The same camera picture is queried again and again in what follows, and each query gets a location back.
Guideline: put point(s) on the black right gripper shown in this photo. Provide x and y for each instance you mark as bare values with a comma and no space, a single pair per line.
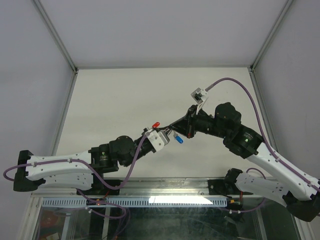
187,124

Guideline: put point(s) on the key with red tag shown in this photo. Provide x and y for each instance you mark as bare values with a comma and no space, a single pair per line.
156,125

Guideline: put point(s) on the metal keyring with clips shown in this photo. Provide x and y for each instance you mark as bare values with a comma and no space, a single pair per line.
173,130

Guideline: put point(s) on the key with blue tag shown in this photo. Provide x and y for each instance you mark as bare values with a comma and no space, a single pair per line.
177,138

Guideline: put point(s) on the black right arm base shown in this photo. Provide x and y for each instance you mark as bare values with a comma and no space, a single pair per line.
225,186

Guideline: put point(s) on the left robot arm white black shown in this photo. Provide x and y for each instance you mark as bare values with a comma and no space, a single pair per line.
85,170

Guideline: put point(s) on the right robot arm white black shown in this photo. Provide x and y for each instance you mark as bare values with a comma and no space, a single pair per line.
294,189

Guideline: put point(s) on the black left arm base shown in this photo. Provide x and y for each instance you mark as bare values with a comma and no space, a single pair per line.
99,189

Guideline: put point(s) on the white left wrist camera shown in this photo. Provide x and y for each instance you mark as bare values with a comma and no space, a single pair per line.
155,140

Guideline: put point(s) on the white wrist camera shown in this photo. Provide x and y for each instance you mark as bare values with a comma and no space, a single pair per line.
200,96
155,140

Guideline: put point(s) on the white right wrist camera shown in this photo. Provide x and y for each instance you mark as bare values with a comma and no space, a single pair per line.
200,96

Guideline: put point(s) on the aluminium mounting rail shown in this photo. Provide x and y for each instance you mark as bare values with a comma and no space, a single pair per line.
143,187

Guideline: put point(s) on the right aluminium frame post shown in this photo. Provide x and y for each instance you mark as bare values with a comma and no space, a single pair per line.
252,70

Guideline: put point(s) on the aluminium frame post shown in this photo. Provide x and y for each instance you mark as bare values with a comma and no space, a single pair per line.
252,70
43,14

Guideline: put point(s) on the white slotted cable duct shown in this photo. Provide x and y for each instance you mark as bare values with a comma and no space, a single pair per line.
160,201

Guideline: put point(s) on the left aluminium frame post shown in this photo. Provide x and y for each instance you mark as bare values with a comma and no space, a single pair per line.
43,14

